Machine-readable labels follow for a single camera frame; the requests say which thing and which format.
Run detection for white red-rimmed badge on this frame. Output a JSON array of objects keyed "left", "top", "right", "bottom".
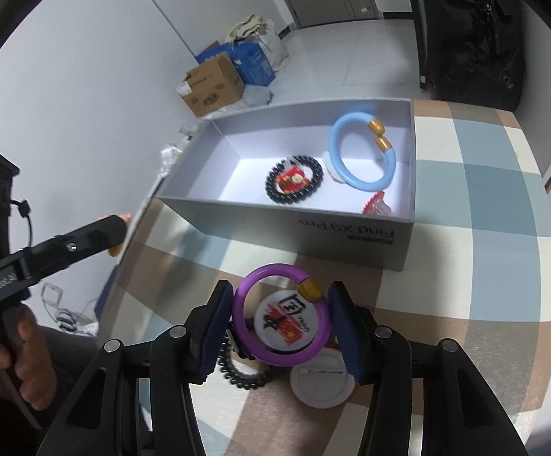
[{"left": 322, "top": 150, "right": 347, "bottom": 185}]

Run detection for clear plastic bags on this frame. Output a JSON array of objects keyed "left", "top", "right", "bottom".
[{"left": 160, "top": 121, "right": 200, "bottom": 176}]

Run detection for blank white round badge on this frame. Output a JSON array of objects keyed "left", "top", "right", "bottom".
[{"left": 289, "top": 358, "right": 354, "bottom": 409}]

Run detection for black coil hair tie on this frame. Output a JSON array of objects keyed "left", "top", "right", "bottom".
[{"left": 218, "top": 328, "right": 276, "bottom": 390}]

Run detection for white charger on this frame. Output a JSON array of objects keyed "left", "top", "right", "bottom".
[{"left": 41, "top": 282, "right": 63, "bottom": 306}]

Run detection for beige cloth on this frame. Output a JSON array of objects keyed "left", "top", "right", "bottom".
[{"left": 230, "top": 14, "right": 269, "bottom": 41}]

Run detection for black bead bracelet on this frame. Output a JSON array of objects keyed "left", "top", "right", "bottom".
[{"left": 264, "top": 154, "right": 324, "bottom": 206}]

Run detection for black coat rack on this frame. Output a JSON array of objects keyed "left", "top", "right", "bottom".
[{"left": 401, "top": 0, "right": 432, "bottom": 90}]

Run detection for grey cardboard box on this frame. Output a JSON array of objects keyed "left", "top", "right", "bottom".
[{"left": 156, "top": 97, "right": 416, "bottom": 272}]

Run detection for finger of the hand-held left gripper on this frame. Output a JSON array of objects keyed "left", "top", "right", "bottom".
[{"left": 28, "top": 214, "right": 127, "bottom": 290}]

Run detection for clear plastic wrap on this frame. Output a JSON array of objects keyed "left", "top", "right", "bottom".
[{"left": 242, "top": 83, "right": 273, "bottom": 108}]

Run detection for purple bangle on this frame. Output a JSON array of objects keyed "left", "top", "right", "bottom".
[{"left": 231, "top": 263, "right": 328, "bottom": 367}]

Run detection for blue cardboard box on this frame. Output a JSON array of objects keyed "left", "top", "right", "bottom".
[{"left": 196, "top": 40, "right": 277, "bottom": 87}]

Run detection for checked tablecloth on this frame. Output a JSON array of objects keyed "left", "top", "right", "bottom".
[{"left": 95, "top": 100, "right": 551, "bottom": 456}]

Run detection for red round badge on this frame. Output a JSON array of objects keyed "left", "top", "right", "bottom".
[{"left": 278, "top": 166, "right": 307, "bottom": 195}]

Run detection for black backpack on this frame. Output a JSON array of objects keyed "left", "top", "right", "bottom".
[{"left": 425, "top": 0, "right": 527, "bottom": 111}]

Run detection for brown cardboard box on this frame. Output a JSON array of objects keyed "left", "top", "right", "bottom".
[{"left": 175, "top": 54, "right": 246, "bottom": 118}]

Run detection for white sack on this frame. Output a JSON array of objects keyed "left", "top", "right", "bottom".
[{"left": 230, "top": 16, "right": 289, "bottom": 71}]

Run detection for person's left hand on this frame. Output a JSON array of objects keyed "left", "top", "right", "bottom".
[{"left": 0, "top": 303, "right": 58, "bottom": 412}]

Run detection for tangled cables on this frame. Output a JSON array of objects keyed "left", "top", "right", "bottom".
[{"left": 54, "top": 297, "right": 100, "bottom": 336}]

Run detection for white printed round badge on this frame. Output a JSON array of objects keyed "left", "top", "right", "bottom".
[{"left": 251, "top": 291, "right": 319, "bottom": 355}]

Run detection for person's dark trousers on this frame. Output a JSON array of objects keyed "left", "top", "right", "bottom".
[{"left": 38, "top": 325, "right": 100, "bottom": 390}]

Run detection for light blue bangle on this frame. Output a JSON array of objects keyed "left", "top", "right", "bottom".
[{"left": 329, "top": 111, "right": 396, "bottom": 190}]

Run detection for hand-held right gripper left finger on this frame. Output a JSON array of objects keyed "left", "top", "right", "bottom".
[{"left": 35, "top": 279, "right": 234, "bottom": 456}]

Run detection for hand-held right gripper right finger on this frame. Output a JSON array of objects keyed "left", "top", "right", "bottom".
[{"left": 327, "top": 281, "right": 529, "bottom": 456}]

